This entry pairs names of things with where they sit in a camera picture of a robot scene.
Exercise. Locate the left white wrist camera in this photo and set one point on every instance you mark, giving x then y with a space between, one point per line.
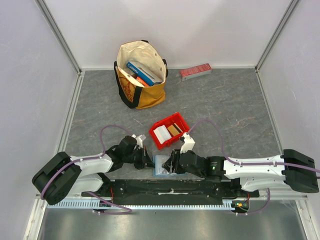
139 140

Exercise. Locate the blue book in bag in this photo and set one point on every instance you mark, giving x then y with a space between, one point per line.
141 71

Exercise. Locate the blue leather card holder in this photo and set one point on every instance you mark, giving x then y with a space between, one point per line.
158 170

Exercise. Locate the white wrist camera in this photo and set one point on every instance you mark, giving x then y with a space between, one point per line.
139 140
187 143

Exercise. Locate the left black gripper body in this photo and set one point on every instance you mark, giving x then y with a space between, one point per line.
139 161

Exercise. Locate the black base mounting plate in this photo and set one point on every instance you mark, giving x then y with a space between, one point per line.
124 188

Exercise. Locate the brown striped card in bin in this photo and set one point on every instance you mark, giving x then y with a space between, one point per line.
174 129

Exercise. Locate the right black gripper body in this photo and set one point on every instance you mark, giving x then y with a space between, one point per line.
175 161

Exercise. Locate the orange book in bag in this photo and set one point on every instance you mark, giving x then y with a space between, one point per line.
142 82

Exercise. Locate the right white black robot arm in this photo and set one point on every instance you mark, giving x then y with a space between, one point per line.
290 169

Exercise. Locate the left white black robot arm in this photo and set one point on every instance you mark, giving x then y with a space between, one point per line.
67 175

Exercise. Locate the yellow canvas tote bag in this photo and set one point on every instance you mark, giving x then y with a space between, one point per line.
132 93

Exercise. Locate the white cards stack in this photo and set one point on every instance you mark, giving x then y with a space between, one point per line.
162 134

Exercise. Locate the red plastic bin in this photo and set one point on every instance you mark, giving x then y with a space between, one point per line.
174 118

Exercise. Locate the grey slotted cable duct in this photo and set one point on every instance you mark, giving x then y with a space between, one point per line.
95 204

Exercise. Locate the red rectangular carton box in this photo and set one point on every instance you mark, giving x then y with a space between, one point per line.
195 71

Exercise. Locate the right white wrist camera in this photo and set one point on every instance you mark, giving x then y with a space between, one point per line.
187 143

